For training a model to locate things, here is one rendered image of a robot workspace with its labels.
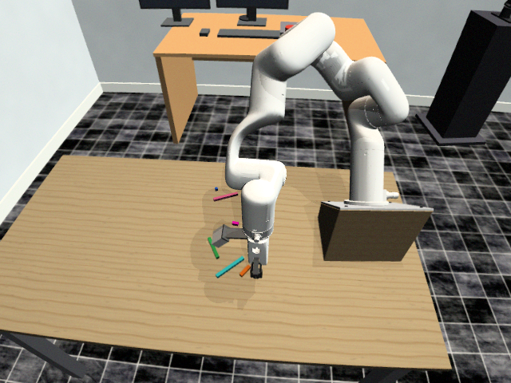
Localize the orange rod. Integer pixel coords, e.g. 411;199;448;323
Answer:
240;265;251;277

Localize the pink rod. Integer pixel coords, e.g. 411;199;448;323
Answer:
213;192;238;202

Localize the turquoise rod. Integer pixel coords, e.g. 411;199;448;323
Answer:
216;256;244;278

